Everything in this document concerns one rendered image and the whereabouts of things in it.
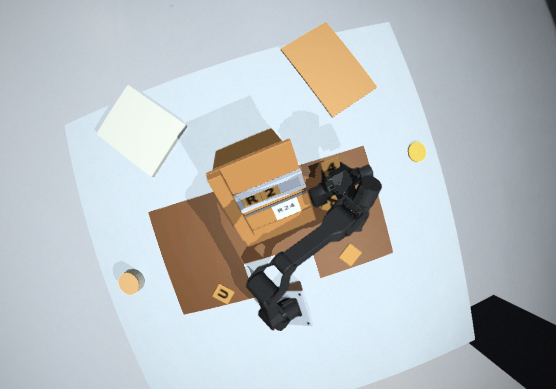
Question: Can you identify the white paper ticket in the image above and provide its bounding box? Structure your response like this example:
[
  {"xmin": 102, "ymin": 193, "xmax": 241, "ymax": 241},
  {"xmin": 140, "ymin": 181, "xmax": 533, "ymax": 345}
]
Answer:
[{"xmin": 272, "ymin": 197, "xmax": 301, "ymax": 221}]

